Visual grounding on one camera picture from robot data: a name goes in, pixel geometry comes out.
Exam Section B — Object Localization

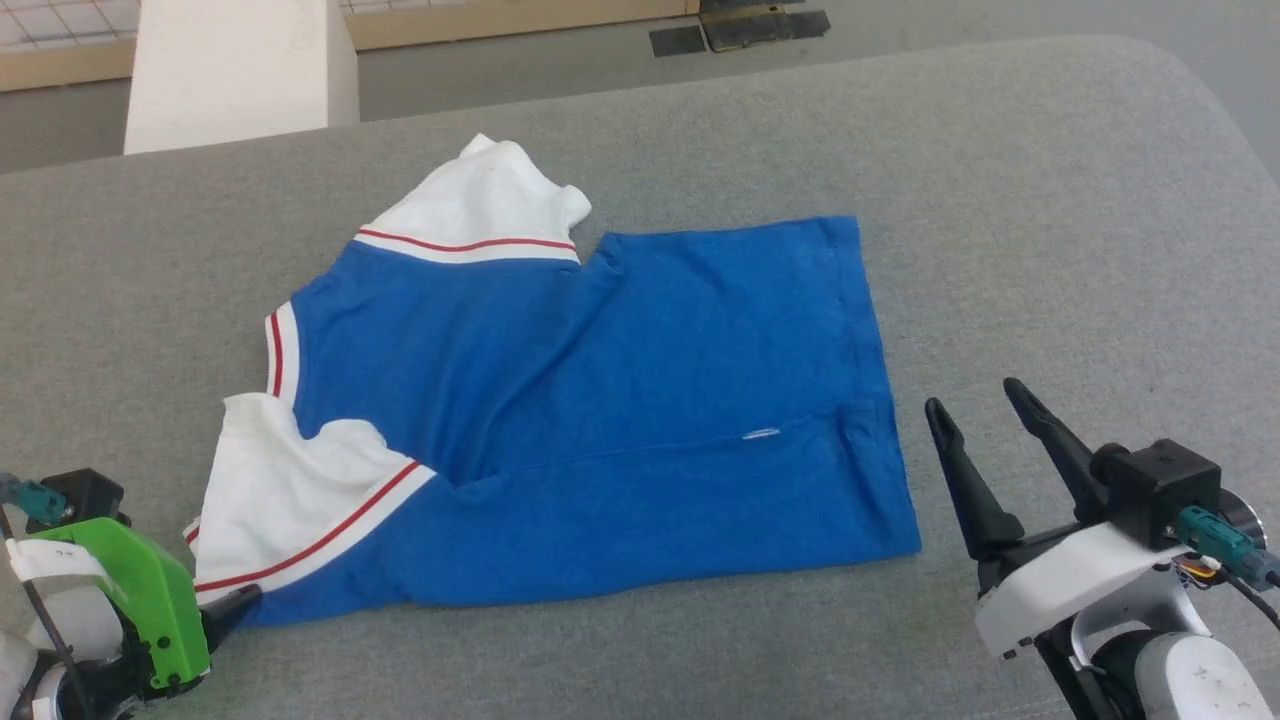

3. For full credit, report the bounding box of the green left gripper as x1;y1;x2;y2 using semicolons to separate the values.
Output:
29;516;264;697

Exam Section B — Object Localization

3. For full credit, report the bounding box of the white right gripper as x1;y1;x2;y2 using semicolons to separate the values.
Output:
924;377;1192;662

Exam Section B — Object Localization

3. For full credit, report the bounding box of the blue white red-striped jersey shirt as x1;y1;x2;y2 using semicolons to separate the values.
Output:
183;133;923;629

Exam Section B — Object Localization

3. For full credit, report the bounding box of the large black floor mat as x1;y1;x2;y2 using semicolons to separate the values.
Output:
699;0;832;52

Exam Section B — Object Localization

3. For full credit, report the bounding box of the white box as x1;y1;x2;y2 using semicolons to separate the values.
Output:
123;0;361;156

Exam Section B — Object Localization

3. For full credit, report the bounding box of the small black floor mat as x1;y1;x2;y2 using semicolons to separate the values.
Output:
648;25;710;58

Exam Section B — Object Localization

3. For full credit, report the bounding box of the lemon print grid partition panel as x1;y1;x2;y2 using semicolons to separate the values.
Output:
0;0;701;93

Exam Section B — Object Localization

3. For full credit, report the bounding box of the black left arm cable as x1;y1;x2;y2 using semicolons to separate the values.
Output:
0;500;79;720

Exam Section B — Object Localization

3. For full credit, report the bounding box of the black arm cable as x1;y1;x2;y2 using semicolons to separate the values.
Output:
1228;572;1280;633
0;500;79;720

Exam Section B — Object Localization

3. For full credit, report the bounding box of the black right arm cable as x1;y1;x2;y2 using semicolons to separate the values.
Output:
1228;572;1280;633

